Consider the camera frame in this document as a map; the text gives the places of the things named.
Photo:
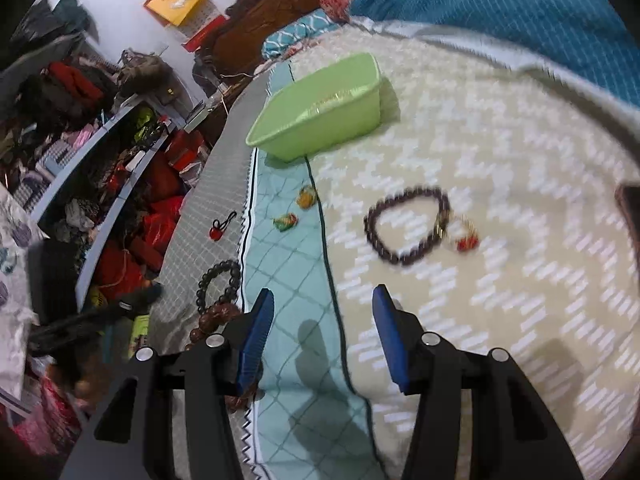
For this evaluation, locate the grey storage shelf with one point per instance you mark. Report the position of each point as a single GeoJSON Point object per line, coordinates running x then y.
{"type": "Point", "coordinates": [75, 170]}

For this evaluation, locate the orange and yellow charm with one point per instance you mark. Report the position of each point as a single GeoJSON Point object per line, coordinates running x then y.
{"type": "Point", "coordinates": [306, 197]}

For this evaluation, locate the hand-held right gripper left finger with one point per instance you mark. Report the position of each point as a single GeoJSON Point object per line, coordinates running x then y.
{"type": "Point", "coordinates": [255, 345]}

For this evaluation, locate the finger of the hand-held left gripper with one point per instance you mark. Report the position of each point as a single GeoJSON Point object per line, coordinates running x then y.
{"type": "Point", "coordinates": [100, 312]}

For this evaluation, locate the brown handbag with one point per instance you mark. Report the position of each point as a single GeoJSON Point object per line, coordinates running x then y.
{"type": "Point", "coordinates": [145, 72]}

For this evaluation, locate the teal patterned pillow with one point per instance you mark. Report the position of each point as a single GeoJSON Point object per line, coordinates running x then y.
{"type": "Point", "coordinates": [295, 35]}

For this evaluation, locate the green plastic basin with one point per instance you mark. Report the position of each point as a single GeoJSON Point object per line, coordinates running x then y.
{"type": "Point", "coordinates": [320, 135]}

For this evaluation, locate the blue checked quilt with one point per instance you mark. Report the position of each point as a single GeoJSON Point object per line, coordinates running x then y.
{"type": "Point", "coordinates": [500, 5]}

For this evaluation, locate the carved wooden headboard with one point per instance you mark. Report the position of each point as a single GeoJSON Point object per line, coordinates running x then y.
{"type": "Point", "coordinates": [265, 10]}

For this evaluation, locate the black smartphone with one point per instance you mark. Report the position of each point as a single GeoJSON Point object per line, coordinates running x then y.
{"type": "Point", "coordinates": [631, 205]}

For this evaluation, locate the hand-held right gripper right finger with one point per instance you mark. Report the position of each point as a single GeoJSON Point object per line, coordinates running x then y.
{"type": "Point", "coordinates": [395, 345]}

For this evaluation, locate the white floral cloth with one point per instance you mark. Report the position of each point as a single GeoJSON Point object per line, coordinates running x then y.
{"type": "Point", "coordinates": [15, 260]}

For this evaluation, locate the green and red charm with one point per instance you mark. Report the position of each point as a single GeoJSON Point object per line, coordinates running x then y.
{"type": "Point", "coordinates": [286, 221]}

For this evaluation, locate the red padded jacket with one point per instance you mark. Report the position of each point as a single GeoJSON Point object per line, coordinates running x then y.
{"type": "Point", "coordinates": [75, 77]}

